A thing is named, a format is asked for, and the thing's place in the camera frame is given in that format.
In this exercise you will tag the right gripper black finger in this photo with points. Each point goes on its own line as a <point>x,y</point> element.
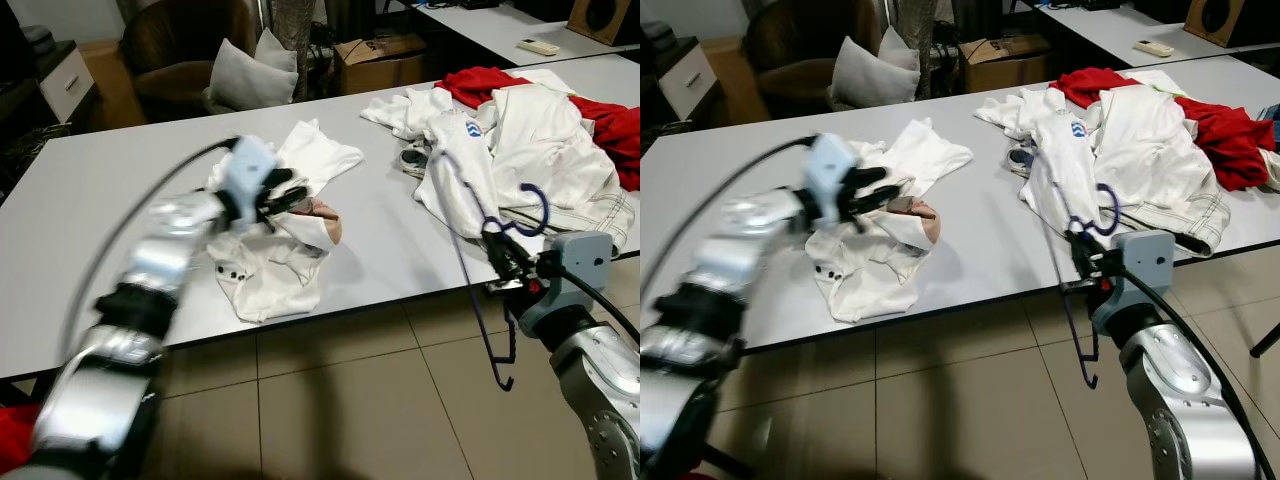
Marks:
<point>514,252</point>
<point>1077,250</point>
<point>496,248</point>
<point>1094,253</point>

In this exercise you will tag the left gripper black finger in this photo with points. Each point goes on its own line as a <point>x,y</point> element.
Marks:
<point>892,200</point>
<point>875,179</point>
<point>292,200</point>
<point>281,180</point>

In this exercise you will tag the blue plastic hanger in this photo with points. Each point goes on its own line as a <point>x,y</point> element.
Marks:
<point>541,195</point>
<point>1114,195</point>

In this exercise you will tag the white shirt tan trim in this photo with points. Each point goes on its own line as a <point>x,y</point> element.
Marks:
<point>270,270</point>
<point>870,275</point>

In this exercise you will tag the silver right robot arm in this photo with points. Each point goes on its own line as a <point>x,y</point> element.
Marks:
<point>600,380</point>
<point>1180,400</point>

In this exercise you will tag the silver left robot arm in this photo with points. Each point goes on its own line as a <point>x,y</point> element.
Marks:
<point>700,350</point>
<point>110,360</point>

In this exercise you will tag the white garment blue logo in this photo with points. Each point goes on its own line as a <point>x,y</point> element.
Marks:
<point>460,170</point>
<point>1065,170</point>

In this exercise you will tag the grey pillow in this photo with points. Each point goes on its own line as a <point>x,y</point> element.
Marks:
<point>245,80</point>
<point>870,78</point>

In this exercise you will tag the small grey shoe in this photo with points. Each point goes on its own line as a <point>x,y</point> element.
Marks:
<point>414,160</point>
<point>1020,160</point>

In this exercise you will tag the cream garment plaid trim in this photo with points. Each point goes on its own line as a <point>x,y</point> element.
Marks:
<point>560,150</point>
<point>1150,150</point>

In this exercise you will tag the large white table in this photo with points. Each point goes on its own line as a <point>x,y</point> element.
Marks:
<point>100,220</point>
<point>740,170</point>

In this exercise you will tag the white t-shirt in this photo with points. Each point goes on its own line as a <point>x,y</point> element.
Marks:
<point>1015,108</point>
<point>405,108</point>

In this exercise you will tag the grey patterned curtain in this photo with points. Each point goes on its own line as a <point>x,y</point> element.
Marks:
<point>292,30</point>
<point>915,30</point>

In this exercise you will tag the brown cardboard box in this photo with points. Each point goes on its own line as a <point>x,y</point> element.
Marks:
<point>1000,62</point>
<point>380,65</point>

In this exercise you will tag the brown armchair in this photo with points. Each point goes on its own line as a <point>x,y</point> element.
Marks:
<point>790,50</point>
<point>180,50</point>

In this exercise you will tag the crumpled red garment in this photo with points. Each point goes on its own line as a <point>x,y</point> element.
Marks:
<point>1225,140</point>
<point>615,125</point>

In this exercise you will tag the white remote control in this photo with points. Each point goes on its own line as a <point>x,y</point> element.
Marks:
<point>1155,48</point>
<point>538,46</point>

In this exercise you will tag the small white drawer cabinet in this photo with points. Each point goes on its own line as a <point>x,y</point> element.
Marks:
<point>690,80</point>
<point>70,80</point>

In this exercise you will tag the white desk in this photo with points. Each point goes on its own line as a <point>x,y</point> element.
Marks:
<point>1110,25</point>
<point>490,25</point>

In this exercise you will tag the wooden speaker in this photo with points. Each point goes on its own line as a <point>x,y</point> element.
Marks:
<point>1225,20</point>
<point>605,18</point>

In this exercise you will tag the red cloth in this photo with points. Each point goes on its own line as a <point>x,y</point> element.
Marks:
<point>15,440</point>

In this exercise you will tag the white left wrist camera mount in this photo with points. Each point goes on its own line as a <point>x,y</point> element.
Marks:
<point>245,165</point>
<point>828,165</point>

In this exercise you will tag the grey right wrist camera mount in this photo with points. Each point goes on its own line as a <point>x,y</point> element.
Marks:
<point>1145,265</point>
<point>580,265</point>

